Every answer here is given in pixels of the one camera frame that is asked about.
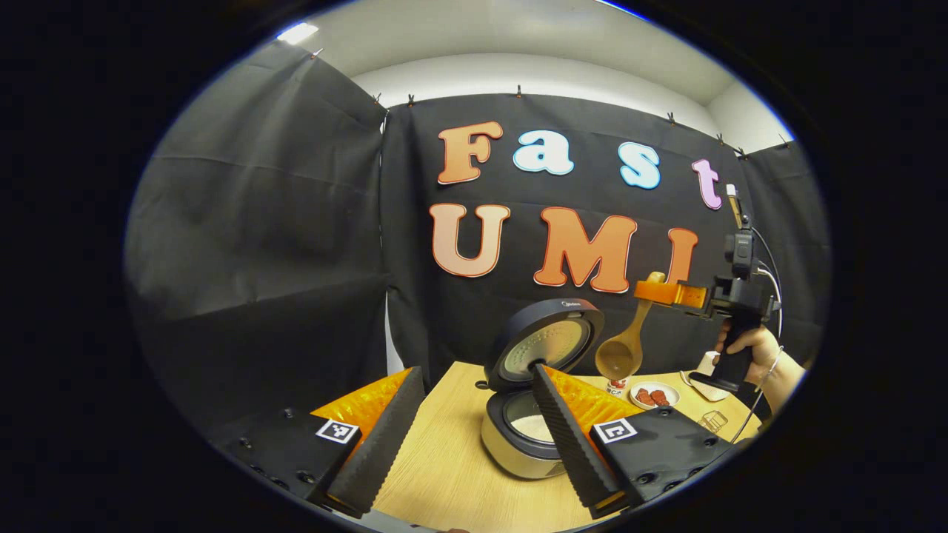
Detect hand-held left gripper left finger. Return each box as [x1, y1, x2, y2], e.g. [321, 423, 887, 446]
[211, 366, 425, 519]

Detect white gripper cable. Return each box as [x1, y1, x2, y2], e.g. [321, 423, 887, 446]
[748, 228, 786, 445]

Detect white rice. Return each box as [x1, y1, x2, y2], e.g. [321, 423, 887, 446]
[511, 415, 555, 443]

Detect black backdrop cloth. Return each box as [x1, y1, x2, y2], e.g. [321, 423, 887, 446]
[126, 41, 830, 445]

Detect white toaster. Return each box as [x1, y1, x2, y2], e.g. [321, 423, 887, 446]
[680, 352, 734, 403]

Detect dark grey rice cooker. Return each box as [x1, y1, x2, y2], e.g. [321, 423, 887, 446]
[474, 298, 605, 480]

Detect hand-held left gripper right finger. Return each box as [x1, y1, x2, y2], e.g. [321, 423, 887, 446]
[532, 363, 749, 519]

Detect row of small cloth clips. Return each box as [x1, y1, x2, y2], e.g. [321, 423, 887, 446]
[311, 46, 792, 160]

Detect white round plate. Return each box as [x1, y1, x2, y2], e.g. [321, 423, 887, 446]
[629, 381, 681, 410]

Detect wooden spoon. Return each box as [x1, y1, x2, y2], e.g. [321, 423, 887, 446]
[595, 272, 667, 381]

